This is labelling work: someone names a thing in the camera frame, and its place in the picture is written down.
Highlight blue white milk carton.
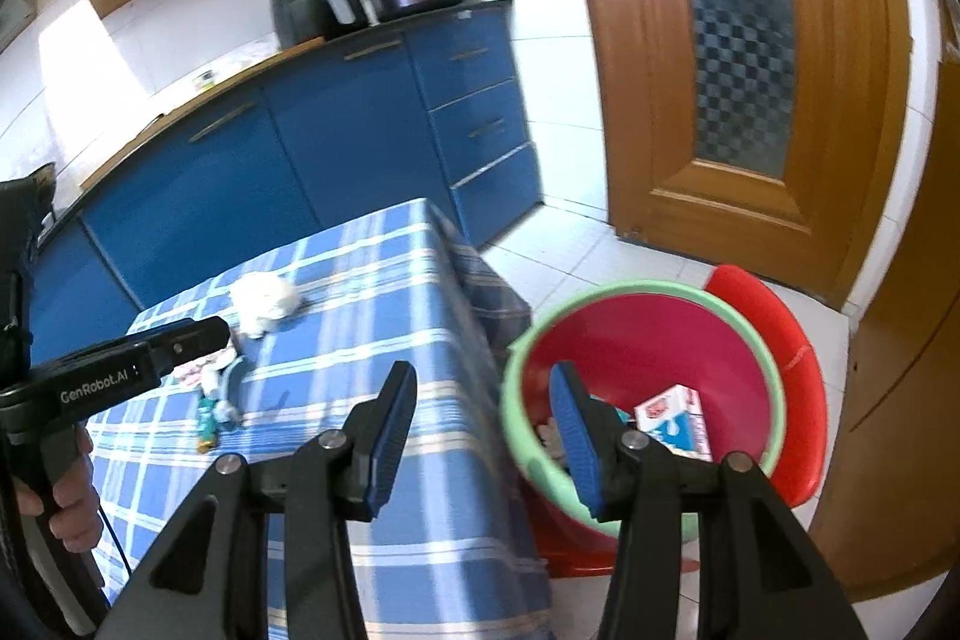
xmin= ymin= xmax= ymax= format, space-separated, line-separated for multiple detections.
xmin=635 ymin=385 xmax=713 ymax=461

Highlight red white snack pouch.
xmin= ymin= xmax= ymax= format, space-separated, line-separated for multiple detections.
xmin=171 ymin=346 xmax=238 ymax=385

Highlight white paper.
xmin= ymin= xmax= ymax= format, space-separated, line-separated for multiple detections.
xmin=228 ymin=271 xmax=302 ymax=339

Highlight green candy wrapper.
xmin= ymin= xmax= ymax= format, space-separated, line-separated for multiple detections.
xmin=197 ymin=396 xmax=220 ymax=453

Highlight blue kitchen base cabinets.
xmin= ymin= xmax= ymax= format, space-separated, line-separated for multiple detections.
xmin=29 ymin=0 xmax=542 ymax=362

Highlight person left hand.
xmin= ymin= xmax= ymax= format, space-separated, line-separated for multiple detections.
xmin=49 ymin=425 xmax=103 ymax=554

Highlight red plastic stool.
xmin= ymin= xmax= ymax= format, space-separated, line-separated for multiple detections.
xmin=501 ymin=265 xmax=827 ymax=578

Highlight red basin green rim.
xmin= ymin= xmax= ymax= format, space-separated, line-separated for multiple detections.
xmin=500 ymin=280 xmax=786 ymax=554

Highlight blue plaid tablecloth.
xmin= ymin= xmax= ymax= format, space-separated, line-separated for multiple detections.
xmin=88 ymin=200 xmax=555 ymax=638

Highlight wooden side cabinet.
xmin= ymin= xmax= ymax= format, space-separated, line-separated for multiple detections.
xmin=812 ymin=0 xmax=958 ymax=601

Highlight black air fryer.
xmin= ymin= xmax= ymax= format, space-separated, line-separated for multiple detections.
xmin=270 ymin=0 xmax=371 ymax=49

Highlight wooden door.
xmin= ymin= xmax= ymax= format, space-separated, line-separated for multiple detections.
xmin=587 ymin=0 xmax=911 ymax=305

